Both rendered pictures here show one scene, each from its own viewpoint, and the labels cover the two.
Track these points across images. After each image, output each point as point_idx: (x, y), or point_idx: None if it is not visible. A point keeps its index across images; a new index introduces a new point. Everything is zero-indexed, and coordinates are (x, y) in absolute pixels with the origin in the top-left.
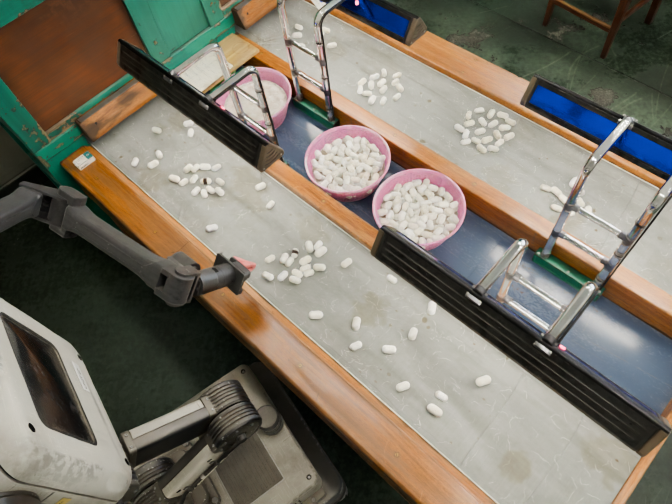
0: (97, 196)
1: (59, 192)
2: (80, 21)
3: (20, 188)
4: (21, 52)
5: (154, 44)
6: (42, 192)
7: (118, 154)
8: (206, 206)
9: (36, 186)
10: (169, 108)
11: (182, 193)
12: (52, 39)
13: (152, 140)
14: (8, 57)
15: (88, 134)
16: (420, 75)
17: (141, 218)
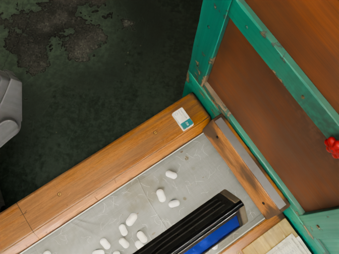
0: (129, 132)
1: (1, 120)
2: (303, 143)
3: (1, 80)
4: (248, 67)
5: (316, 225)
6: (0, 102)
7: (191, 154)
8: (82, 253)
9: (13, 95)
10: (249, 219)
11: (110, 226)
12: (274, 105)
13: (202, 195)
14: (238, 52)
15: (206, 127)
16: None
17: (82, 180)
